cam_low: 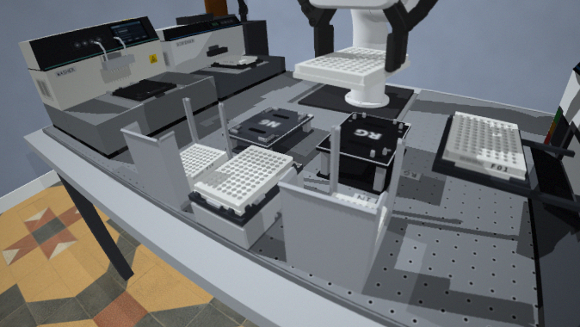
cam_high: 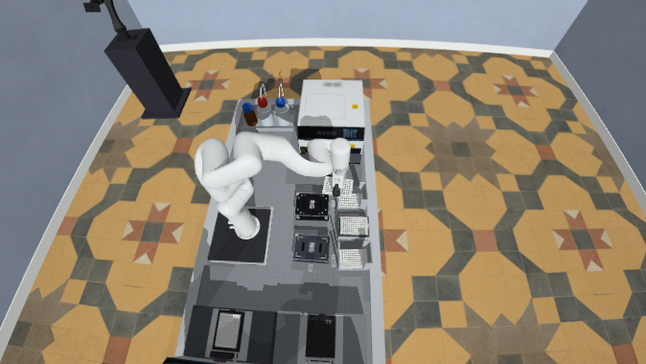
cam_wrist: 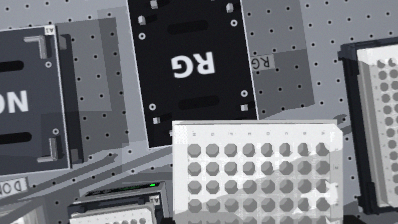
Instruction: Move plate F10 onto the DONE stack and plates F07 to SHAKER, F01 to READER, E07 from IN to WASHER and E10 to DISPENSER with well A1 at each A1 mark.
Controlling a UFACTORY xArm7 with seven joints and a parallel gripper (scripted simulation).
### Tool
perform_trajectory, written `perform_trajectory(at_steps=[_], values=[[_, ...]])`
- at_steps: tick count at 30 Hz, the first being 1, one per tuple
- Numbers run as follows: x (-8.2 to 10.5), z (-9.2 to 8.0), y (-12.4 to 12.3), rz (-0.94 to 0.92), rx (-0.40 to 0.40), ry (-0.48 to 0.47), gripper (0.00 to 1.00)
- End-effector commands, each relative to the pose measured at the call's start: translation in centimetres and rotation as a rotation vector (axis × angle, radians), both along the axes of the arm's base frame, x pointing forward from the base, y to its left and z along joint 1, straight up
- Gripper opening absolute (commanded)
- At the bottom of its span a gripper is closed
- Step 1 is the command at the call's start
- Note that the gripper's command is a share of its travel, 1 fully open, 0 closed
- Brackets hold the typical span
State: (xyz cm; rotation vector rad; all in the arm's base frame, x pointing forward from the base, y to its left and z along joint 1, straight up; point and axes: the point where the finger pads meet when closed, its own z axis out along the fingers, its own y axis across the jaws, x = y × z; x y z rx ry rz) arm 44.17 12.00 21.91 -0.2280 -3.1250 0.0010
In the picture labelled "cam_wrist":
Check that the dark grey rectangular nest plate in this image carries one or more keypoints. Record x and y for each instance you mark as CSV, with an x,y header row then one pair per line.
x,y
34,135

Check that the grey rg label plate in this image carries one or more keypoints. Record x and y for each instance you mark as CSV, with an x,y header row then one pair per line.
x,y
262,62

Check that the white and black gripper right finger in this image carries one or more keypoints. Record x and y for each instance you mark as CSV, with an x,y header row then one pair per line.
x,y
351,219

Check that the grey perforated base plate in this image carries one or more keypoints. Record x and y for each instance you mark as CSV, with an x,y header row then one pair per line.
x,y
307,82

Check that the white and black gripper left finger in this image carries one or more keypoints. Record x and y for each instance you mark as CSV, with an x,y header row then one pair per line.
x,y
167,220

